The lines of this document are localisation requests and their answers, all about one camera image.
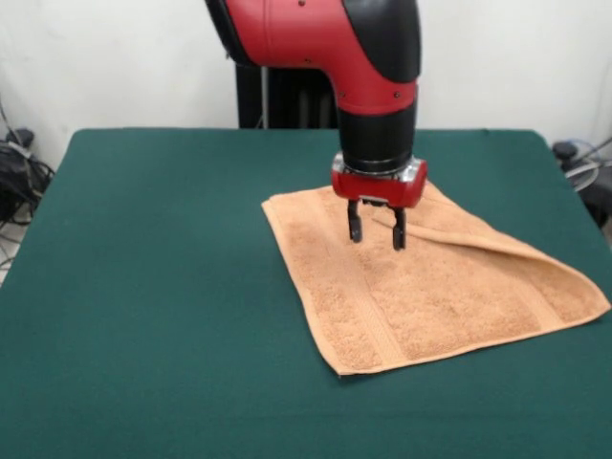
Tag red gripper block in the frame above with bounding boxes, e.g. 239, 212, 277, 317
330, 152, 429, 251

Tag tan terry towel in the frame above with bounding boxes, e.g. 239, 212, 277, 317
261, 179, 612, 378

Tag dark green table cloth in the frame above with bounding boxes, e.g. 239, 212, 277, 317
0, 127, 612, 459

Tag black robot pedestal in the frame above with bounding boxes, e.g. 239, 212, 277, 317
224, 47, 341, 130

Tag black cable tangle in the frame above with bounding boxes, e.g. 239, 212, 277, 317
0, 127, 57, 229
551, 137, 612, 231

